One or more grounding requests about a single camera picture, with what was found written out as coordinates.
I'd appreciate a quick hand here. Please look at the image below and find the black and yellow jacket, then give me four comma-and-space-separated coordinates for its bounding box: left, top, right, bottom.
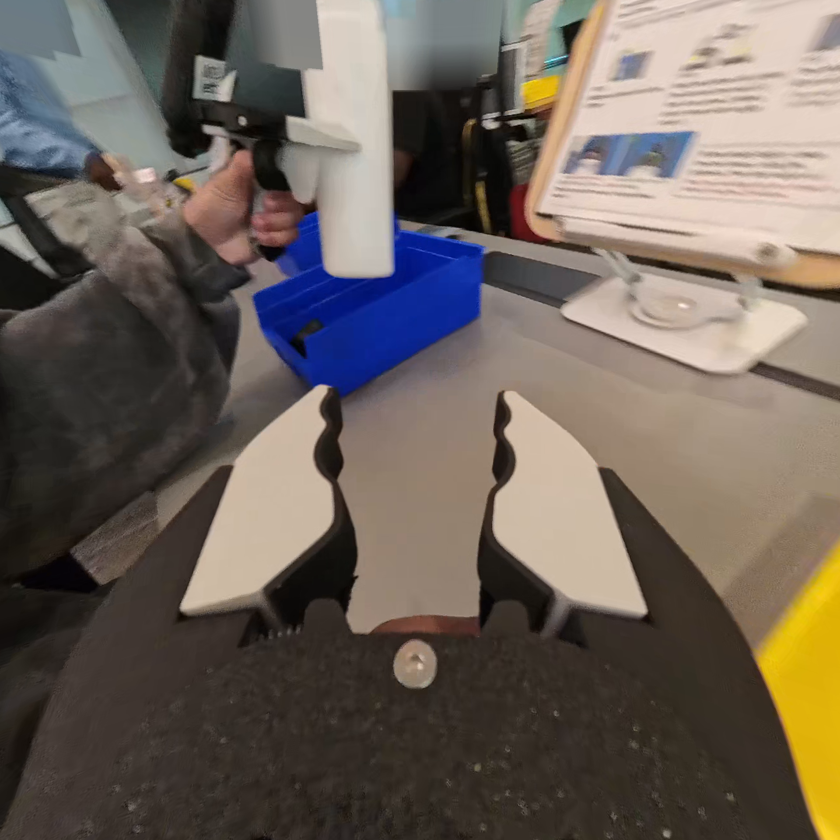
461, 85, 527, 238

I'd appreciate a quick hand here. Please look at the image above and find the grey table cable hatch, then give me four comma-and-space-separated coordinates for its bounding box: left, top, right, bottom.
482, 252, 595, 308

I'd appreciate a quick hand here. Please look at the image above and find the printed instruction sheet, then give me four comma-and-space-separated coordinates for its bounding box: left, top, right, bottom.
538, 0, 840, 255

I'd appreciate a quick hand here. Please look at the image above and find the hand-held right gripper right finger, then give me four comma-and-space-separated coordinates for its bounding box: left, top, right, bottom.
477, 390, 649, 639

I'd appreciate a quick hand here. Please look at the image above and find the person's left hand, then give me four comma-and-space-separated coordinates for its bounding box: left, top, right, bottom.
182, 150, 307, 268

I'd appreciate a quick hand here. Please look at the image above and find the instruction sheet on stand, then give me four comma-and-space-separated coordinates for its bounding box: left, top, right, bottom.
525, 0, 840, 291

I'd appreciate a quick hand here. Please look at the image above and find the red bag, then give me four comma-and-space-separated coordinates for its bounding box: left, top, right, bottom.
511, 184, 547, 242

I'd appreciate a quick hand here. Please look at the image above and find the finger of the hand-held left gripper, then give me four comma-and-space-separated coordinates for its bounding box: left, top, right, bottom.
274, 117, 363, 206

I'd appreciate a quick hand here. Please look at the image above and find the yellow storage bin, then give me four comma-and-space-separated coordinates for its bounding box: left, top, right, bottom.
755, 541, 840, 840

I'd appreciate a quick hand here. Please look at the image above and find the white stand base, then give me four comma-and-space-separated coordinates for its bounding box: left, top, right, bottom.
561, 276, 809, 376

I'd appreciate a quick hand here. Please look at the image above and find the blue storage bin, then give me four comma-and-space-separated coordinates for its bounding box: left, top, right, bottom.
252, 211, 487, 398

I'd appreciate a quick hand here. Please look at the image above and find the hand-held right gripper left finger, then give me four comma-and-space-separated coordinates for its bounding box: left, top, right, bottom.
178, 385, 360, 634

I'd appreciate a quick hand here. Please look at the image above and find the background yellow bin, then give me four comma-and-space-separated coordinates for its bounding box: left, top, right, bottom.
521, 75, 563, 110

